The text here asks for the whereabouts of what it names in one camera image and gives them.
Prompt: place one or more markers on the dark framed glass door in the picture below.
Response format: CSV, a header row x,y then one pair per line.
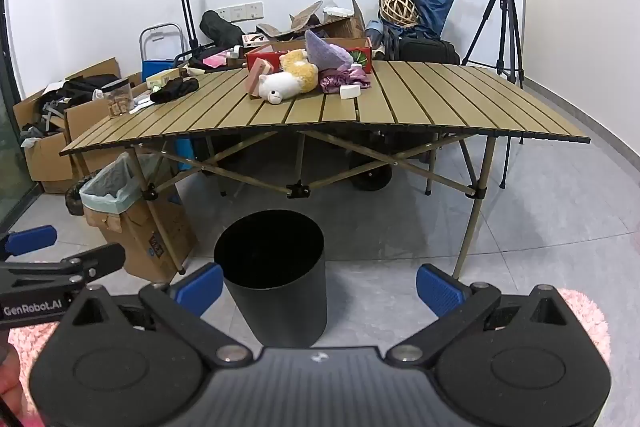
x,y
7,132

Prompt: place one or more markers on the cardboard box with backpack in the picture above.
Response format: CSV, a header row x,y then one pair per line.
x,y
100,67

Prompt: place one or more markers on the cardboard box with grey cloth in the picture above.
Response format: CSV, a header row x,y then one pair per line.
x,y
50,167

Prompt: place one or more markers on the white wall socket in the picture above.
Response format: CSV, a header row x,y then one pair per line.
x,y
241,11
227,13
255,10

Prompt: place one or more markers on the white foam disc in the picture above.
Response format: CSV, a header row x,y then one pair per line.
x,y
350,92

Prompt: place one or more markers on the pink fluffy rug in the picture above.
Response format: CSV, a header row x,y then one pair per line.
x,y
590,322

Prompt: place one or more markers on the plain cardboard box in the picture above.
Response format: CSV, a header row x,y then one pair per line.
x,y
90,122

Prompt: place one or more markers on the person's left hand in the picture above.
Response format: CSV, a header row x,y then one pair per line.
x,y
9,382

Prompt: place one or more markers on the tall cardboard box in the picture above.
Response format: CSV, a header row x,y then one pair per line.
x,y
150,232

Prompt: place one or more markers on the white product box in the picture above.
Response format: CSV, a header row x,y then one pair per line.
x,y
255,39

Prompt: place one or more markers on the red printed cardboard box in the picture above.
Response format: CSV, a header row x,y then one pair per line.
x,y
262,54

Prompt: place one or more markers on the yellow and white box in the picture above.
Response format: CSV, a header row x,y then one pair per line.
x,y
162,79

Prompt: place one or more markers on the blue velvet bag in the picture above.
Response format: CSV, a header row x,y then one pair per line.
x,y
435,2

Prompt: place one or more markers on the clear jar with black lid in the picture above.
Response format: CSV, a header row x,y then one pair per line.
x,y
119,102

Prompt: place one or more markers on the silver tubular frame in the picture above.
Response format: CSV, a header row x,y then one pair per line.
x,y
160,26

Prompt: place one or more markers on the tan slatted folding table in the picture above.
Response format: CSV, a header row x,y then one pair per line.
x,y
425,97

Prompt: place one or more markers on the pink satin cloth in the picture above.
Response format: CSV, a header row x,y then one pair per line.
x,y
340,79

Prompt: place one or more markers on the white foam tray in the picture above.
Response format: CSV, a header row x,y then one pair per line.
x,y
337,12

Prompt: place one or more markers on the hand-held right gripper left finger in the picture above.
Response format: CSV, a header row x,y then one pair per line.
x,y
197,289

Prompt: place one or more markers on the small white bottle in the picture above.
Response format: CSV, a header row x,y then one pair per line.
x,y
235,53

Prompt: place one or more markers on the pink and cream sponge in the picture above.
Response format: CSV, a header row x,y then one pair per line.
x,y
257,74

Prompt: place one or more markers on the grey cloth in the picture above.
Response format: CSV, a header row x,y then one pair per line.
x,y
34,137

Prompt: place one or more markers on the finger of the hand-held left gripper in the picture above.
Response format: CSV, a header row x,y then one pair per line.
x,y
32,239
107,257

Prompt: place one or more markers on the purple fuzzy cloth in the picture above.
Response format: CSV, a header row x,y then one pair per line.
x,y
325,52

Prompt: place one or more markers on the pale green liner bag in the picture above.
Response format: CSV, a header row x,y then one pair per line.
x,y
107,202

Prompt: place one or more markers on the blue plastic crate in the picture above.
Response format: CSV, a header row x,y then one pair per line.
x,y
157,69

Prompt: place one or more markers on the white and yellow plush toy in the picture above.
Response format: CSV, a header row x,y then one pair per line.
x,y
285,82

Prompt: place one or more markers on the black suitcase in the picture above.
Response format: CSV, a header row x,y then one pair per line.
x,y
425,49

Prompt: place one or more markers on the black fabric bag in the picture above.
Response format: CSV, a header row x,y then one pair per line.
x,y
220,27

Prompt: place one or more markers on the black gloves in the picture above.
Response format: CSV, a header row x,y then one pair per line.
x,y
172,89

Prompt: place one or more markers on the pink packet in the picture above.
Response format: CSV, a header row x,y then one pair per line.
x,y
217,59

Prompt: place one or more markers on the blue water bottle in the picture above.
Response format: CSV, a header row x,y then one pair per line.
x,y
374,34

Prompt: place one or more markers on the blue carton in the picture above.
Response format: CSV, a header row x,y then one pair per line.
x,y
187,154

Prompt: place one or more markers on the woven rattan ball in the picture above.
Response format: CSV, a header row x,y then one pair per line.
x,y
397,9

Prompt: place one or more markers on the black round waste bin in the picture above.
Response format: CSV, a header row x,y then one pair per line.
x,y
275,297

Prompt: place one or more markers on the brown open cardboard box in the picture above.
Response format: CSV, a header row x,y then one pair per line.
x,y
345,27

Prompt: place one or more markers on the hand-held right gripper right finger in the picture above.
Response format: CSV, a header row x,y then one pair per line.
x,y
442,289

